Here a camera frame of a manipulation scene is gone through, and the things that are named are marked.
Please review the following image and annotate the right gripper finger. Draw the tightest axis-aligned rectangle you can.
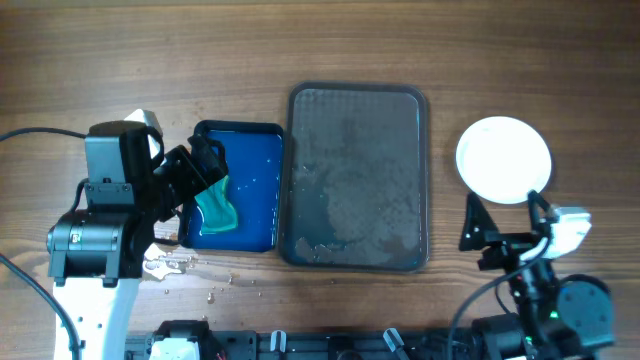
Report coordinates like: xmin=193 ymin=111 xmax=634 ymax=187
xmin=458 ymin=192 xmax=498 ymax=251
xmin=527 ymin=190 xmax=551 ymax=237

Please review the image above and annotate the green scrubbing sponge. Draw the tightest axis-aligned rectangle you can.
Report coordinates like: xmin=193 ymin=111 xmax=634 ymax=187
xmin=195 ymin=176 xmax=239 ymax=234

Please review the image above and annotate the white plate top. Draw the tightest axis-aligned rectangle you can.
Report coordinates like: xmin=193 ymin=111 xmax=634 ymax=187
xmin=455 ymin=116 xmax=552 ymax=205

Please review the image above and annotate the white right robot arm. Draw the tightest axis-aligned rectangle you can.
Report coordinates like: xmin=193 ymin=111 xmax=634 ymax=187
xmin=446 ymin=191 xmax=615 ymax=359

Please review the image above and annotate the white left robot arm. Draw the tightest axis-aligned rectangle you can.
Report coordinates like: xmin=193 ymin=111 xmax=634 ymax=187
xmin=47 ymin=120 xmax=228 ymax=359

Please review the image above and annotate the blue tray with water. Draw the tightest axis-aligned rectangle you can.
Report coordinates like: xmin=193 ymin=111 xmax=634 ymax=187
xmin=181 ymin=120 xmax=286 ymax=252

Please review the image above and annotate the dark brown serving tray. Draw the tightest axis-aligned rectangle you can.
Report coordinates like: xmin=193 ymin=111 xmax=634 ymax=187
xmin=277 ymin=81 xmax=430 ymax=273

